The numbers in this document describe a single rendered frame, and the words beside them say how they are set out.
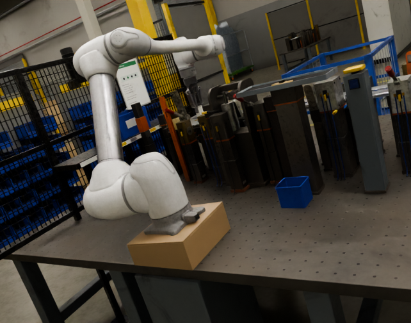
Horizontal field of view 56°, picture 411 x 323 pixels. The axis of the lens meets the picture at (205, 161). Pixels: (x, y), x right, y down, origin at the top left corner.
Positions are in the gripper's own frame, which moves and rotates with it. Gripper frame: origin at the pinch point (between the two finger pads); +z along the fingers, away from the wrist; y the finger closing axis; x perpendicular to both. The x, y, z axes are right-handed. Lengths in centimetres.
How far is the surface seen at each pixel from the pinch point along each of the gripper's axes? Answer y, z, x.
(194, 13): 260, -83, 164
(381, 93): -9, 5, -98
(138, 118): -18.7, -6.0, 29.1
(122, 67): 6, -36, 54
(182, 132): -20.2, 5.7, -0.5
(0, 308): -77, 106, 179
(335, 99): -22, 2, -83
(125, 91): 1, -22, 54
